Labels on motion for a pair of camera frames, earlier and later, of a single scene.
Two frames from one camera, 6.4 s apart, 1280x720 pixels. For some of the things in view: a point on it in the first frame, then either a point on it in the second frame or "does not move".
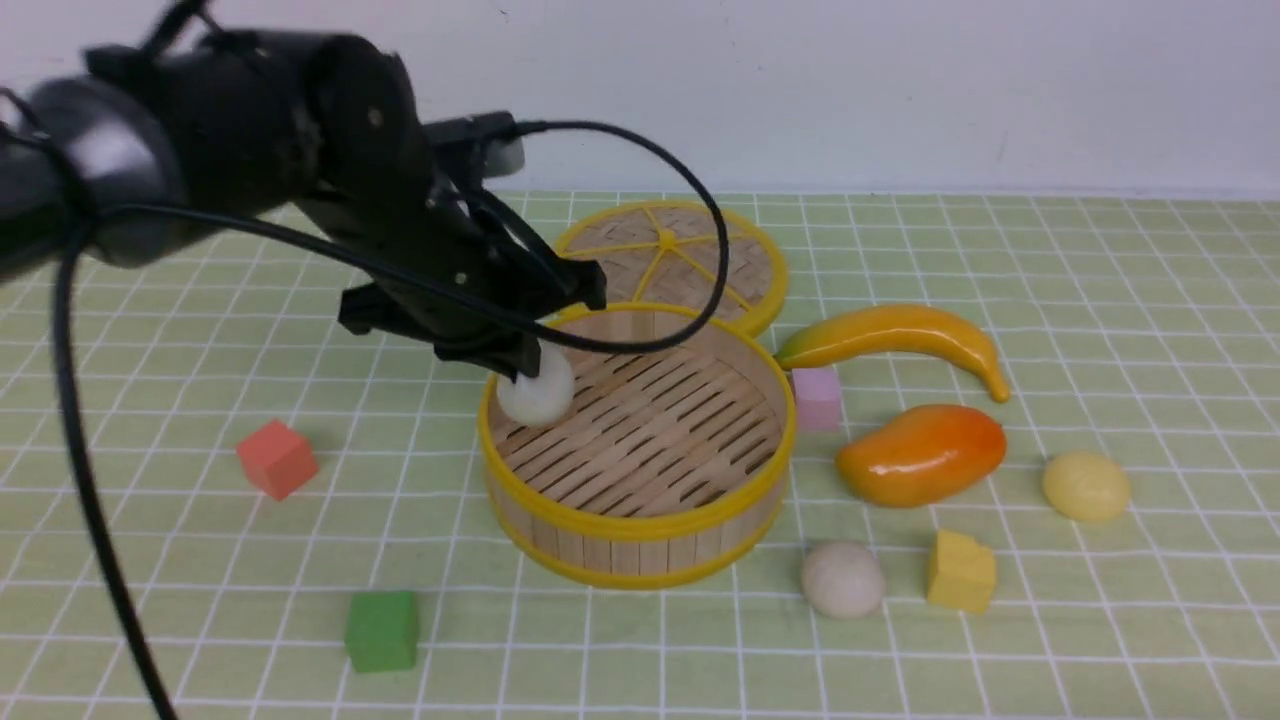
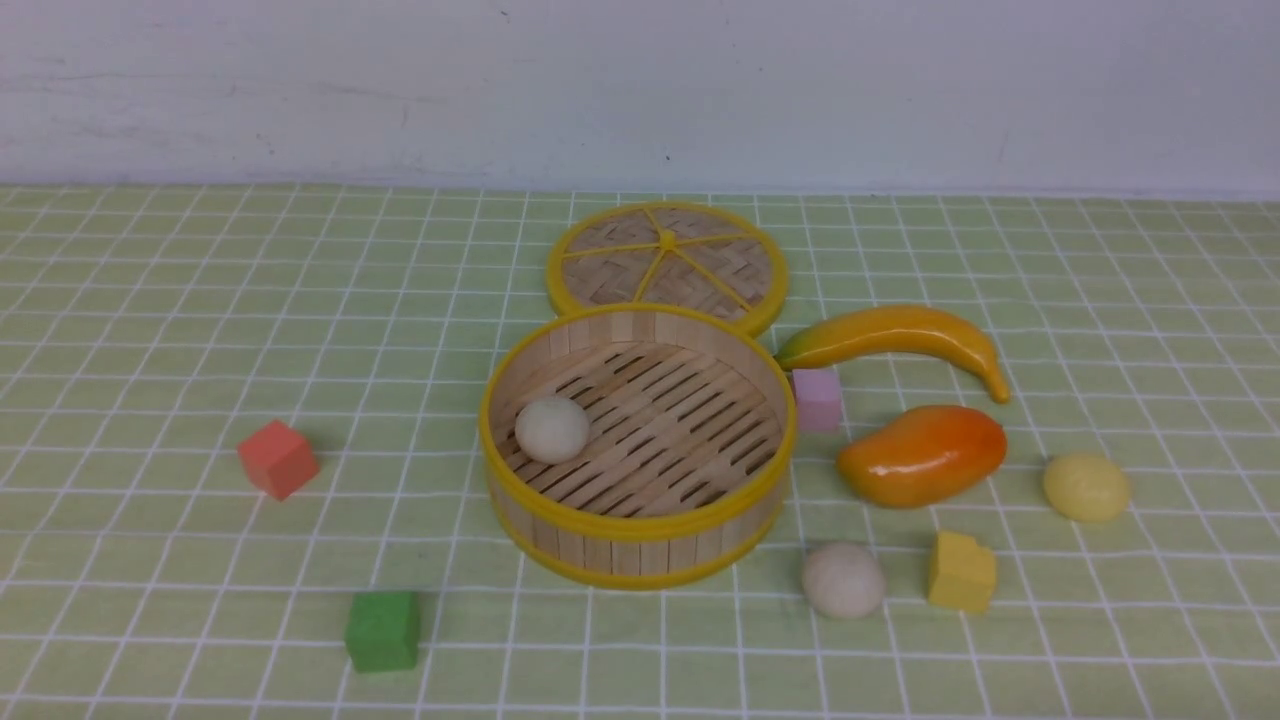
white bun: (542, 399) to (552, 430)
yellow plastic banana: (895, 328) does not move
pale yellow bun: (1085, 486) does not move
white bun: (842, 579) does not move
